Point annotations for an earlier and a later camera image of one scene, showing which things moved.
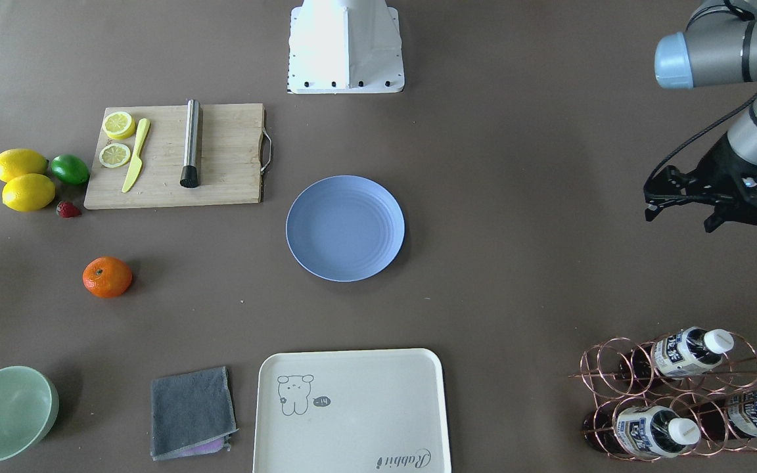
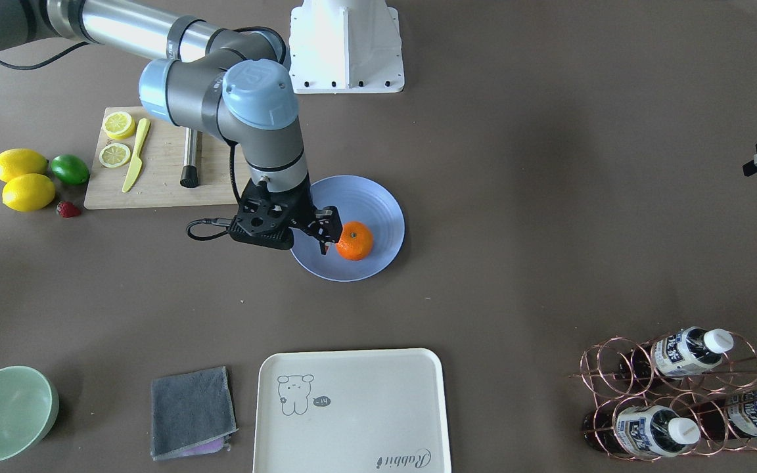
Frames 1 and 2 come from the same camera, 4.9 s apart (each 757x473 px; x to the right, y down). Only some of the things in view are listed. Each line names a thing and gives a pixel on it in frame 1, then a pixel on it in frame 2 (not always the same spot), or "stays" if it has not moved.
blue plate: (344, 228) stays
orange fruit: (105, 276) -> (356, 241)
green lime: (70, 169) stays
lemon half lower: (114, 155) stays
